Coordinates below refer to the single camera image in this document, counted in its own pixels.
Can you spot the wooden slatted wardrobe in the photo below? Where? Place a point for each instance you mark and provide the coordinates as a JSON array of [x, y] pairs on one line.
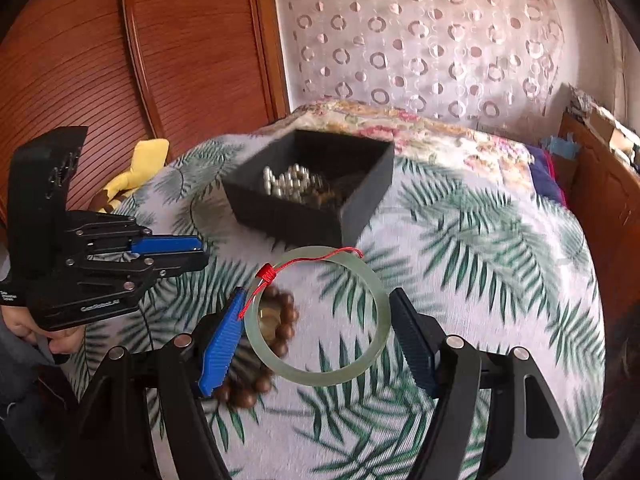
[[175, 60]]

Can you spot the green leaf print blanket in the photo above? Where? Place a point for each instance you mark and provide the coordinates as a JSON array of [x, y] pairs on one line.
[[475, 285]]

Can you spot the open cardboard box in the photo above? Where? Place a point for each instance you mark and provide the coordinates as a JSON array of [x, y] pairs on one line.
[[612, 132]]

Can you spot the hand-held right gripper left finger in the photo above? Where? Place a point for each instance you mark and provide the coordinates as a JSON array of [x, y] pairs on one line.
[[222, 340]]

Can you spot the person's left hand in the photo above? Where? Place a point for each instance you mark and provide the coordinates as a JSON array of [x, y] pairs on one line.
[[30, 322]]

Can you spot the yellow plush toy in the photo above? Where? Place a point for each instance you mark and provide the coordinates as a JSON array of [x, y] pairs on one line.
[[135, 170]]

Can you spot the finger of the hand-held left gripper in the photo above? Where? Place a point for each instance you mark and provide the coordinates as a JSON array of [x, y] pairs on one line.
[[165, 244], [175, 264]]

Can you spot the sheer circle pattern curtain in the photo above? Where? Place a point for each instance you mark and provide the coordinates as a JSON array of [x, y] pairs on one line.
[[425, 40]]

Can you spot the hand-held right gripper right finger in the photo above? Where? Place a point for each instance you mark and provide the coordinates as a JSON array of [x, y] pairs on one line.
[[412, 345]]

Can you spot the dark blue blanket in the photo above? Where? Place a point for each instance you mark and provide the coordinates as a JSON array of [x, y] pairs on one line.
[[547, 175]]

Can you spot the floral quilt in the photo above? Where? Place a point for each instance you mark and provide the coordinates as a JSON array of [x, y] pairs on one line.
[[440, 145]]

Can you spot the pile of patterned packets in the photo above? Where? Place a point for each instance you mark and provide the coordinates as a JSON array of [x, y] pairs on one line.
[[582, 100]]

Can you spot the low wooden cabinet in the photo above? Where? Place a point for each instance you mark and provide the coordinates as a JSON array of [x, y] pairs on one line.
[[605, 210]]

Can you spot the black box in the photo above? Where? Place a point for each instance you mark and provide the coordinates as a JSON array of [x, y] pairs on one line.
[[280, 215]]

